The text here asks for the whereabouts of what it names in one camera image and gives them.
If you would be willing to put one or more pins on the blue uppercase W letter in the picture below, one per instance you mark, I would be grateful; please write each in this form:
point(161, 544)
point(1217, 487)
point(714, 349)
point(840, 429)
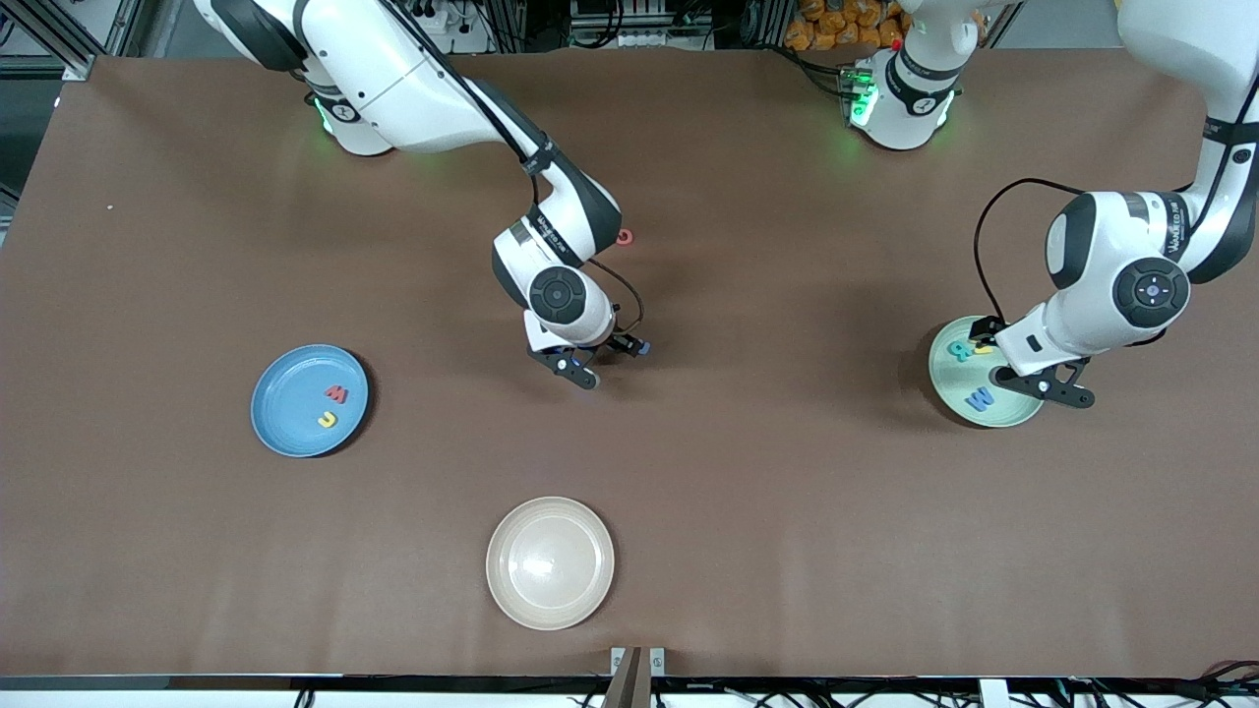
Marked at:
point(981, 399)

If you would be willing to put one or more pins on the teal uppercase R letter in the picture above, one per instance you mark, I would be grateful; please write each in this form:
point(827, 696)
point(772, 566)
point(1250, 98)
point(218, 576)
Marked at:
point(959, 350)

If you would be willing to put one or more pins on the brown tapered post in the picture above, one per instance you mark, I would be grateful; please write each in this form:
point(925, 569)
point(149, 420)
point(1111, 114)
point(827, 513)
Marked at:
point(629, 688)

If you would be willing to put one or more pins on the beige plate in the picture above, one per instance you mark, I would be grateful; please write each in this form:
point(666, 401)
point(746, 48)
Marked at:
point(550, 562)

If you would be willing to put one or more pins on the blue plate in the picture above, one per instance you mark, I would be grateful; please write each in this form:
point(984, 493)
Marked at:
point(290, 413)

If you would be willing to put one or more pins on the orange bagged items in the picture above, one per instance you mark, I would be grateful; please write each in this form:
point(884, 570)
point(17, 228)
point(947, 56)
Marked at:
point(846, 25)

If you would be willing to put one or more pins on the yellow lowercase u letter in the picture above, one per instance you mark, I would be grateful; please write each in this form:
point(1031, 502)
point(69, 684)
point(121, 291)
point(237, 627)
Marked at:
point(332, 420)

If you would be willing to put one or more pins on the brown table cover sheet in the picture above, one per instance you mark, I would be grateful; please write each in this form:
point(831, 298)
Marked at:
point(787, 541)

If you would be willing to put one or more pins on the green plate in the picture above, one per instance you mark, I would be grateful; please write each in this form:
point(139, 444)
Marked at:
point(949, 388)

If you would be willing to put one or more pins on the red lowercase w letter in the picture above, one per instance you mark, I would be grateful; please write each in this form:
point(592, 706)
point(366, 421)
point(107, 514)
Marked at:
point(335, 394)

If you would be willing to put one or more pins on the aluminium frame post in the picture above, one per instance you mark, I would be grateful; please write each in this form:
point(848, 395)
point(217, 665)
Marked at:
point(81, 67)

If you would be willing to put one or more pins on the metal table edge bracket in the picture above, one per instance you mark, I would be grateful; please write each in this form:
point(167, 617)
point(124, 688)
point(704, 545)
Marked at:
point(618, 661)

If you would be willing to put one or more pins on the white power strip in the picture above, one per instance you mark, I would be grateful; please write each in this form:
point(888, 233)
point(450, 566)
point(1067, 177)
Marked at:
point(445, 18)

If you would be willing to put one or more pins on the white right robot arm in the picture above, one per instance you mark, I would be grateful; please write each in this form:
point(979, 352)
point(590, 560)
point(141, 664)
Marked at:
point(413, 79)

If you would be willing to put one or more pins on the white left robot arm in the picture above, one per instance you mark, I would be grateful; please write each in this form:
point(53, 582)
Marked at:
point(1111, 246)

